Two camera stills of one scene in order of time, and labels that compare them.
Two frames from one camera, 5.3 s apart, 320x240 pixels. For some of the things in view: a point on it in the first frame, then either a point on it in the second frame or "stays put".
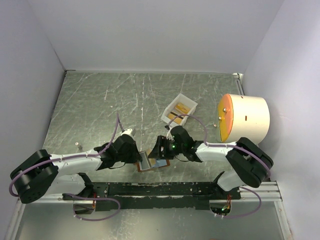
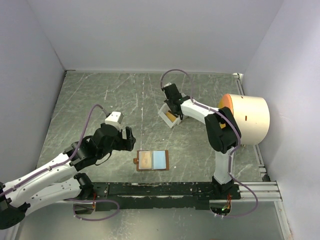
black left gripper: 136,156 → 126,143
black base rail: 141,196 stays put
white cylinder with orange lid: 242,116 stays put
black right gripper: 157,152 → 167,101
